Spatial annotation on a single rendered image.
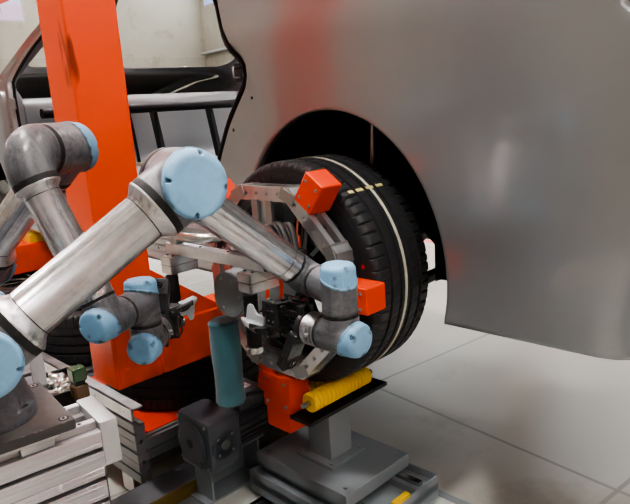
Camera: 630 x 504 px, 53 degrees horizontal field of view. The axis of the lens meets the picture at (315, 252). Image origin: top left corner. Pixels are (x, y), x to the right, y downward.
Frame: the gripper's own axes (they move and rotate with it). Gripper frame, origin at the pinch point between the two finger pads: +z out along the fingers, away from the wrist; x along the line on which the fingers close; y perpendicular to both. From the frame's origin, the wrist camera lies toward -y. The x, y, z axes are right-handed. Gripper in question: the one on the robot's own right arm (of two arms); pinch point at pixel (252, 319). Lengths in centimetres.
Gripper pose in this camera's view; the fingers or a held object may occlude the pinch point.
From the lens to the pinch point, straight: 153.6
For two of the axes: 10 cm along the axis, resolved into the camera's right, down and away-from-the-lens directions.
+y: -0.7, -9.7, -2.2
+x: -7.1, 2.0, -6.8
